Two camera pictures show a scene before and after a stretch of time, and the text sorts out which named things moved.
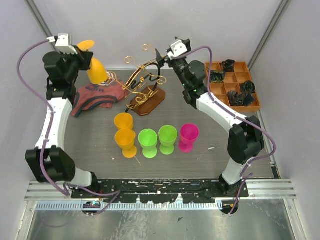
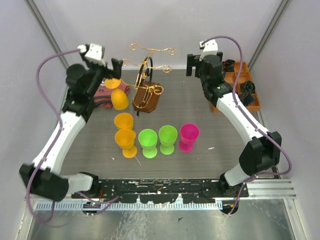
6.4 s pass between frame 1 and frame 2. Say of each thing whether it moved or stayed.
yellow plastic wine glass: moved
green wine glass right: stayed
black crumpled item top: stayed
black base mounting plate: stayed
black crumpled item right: stayed
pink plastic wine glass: stayed
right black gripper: moved
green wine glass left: stayed
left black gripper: moved
